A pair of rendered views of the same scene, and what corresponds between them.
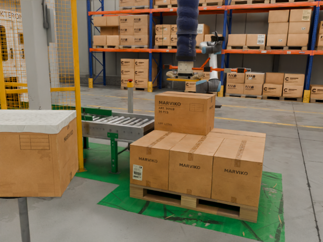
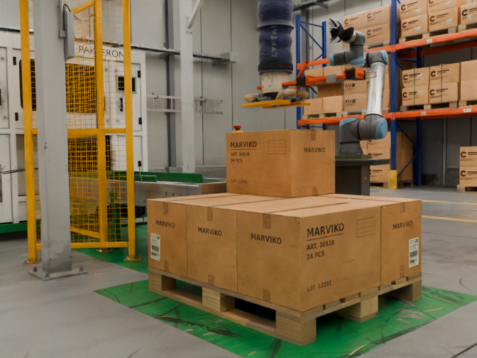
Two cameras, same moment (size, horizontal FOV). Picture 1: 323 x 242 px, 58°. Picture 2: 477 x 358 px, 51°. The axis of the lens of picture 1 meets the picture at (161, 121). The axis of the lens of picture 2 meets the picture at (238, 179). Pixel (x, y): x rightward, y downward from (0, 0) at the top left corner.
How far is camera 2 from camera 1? 1.68 m
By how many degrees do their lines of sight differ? 29
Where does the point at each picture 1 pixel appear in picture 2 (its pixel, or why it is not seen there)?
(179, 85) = (456, 179)
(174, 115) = (249, 165)
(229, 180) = (259, 256)
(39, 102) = (45, 136)
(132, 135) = not seen: hidden behind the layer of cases
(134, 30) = (366, 84)
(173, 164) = (191, 229)
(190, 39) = (273, 34)
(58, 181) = not seen: outside the picture
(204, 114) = (287, 158)
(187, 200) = (209, 296)
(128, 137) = not seen: hidden behind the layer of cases
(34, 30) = (42, 39)
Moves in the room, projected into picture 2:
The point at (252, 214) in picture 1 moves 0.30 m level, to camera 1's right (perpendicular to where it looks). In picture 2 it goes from (294, 327) to (365, 338)
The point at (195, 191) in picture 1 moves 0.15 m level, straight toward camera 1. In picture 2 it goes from (218, 280) to (199, 286)
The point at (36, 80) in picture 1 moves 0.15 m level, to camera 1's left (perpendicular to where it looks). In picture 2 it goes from (42, 106) to (27, 107)
